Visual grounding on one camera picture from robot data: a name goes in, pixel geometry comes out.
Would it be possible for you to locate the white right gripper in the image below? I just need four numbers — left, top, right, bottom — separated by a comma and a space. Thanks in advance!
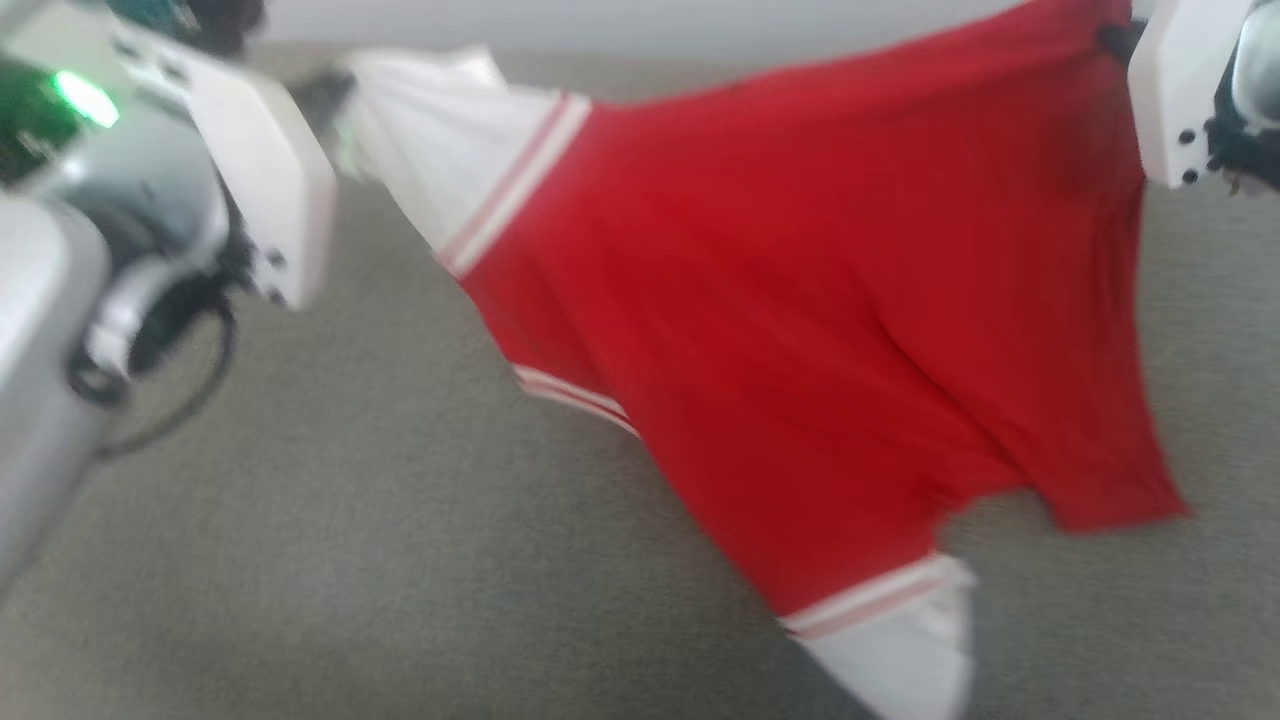
1094, 0, 1253, 191

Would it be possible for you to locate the red garment with white trim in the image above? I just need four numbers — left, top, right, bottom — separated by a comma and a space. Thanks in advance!
338, 0, 1193, 720

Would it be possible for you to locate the grey fabric sofa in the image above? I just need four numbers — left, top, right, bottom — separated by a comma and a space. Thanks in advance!
0, 40, 1280, 720

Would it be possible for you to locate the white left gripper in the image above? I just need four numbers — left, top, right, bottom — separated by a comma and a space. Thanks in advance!
110, 22, 358, 312

